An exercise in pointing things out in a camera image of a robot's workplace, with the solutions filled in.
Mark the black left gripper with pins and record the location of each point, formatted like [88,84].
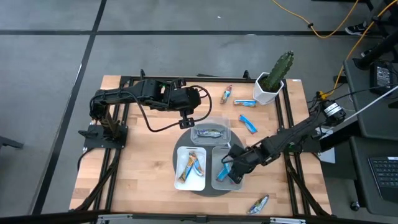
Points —
[186,98]

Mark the silver aluminium bar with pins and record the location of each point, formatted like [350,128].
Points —
[115,218]
[287,221]

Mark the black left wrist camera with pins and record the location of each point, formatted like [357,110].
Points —
[186,123]

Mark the black power adapter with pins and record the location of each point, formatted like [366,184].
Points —
[382,77]

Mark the round dark grey mat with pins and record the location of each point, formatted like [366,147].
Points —
[209,168]

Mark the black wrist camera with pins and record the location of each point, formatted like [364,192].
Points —
[186,123]
[237,151]

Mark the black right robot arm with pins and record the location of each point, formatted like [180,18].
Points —
[295,132]

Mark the dark grey desk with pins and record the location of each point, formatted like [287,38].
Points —
[360,174]
[360,118]

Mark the white hexagonal plant pot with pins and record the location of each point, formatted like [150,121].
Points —
[264,97]

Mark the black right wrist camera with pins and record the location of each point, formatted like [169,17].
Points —
[237,151]

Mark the blue green oat granola bar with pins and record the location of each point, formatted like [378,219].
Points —
[226,95]
[187,168]
[199,170]

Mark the dark grey furniture leg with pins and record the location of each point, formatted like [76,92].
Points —
[9,143]

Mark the black camera gantry frame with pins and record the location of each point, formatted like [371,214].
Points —
[62,216]

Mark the black aluminium table frame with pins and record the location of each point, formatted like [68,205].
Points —
[214,79]

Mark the dark blue silver granola bar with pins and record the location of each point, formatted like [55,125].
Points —
[209,133]
[258,204]

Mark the black keyboard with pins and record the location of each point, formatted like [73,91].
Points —
[385,177]

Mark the person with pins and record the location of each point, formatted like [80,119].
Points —
[356,29]

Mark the white paper sheet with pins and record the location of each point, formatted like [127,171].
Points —
[328,155]

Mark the light blue granola bar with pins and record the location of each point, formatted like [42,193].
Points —
[248,124]
[245,103]
[222,174]

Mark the green cactus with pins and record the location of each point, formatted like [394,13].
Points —
[280,70]

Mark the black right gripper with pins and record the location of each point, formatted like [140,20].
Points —
[253,155]

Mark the clear plastic bin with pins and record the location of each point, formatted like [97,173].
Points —
[196,140]

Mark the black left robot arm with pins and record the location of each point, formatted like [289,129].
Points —
[124,95]

